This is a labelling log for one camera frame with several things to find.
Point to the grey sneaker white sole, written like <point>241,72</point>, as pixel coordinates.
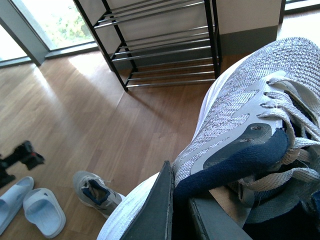
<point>256,150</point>

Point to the black metal shoe rack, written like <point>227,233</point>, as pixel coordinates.
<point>156,42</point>

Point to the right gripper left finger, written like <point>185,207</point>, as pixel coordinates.
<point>154,220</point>

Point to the light blue slide sandal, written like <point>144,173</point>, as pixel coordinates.
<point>42,209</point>
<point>12,200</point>

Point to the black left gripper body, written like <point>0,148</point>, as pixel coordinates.
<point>23,153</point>

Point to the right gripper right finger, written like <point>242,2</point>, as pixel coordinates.
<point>211,222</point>

